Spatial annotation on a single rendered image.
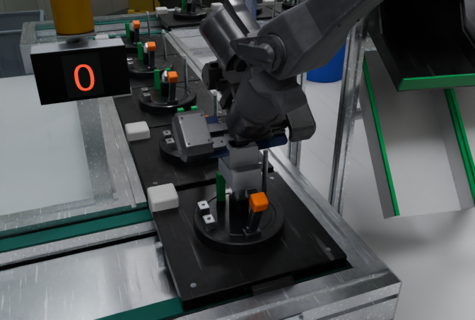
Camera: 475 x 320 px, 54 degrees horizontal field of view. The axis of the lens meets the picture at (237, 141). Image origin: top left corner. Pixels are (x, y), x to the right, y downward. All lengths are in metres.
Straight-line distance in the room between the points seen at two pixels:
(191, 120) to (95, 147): 0.23
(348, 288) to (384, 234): 0.28
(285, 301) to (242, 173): 0.18
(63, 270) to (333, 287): 0.40
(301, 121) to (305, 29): 0.21
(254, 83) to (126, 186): 0.42
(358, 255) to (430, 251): 0.22
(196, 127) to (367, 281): 0.31
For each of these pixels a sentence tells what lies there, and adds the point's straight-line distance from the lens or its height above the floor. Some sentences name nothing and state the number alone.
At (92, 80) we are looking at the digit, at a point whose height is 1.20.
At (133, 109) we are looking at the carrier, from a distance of 1.12.
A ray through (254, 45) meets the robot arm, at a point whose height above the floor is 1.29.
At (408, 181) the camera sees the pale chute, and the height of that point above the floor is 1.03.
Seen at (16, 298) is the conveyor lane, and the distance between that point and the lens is 0.76.
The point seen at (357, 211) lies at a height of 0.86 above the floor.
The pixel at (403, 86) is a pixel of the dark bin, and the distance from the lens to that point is 0.65.
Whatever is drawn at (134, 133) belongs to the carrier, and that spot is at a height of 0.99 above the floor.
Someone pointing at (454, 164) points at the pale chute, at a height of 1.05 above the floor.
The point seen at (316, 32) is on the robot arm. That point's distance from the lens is 0.43.
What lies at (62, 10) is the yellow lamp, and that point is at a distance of 0.65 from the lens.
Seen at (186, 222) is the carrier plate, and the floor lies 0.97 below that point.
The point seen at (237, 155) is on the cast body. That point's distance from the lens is 0.63.
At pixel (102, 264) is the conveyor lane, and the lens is 0.77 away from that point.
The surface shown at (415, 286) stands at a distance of 0.84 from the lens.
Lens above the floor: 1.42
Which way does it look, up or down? 28 degrees down
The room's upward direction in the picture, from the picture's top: straight up
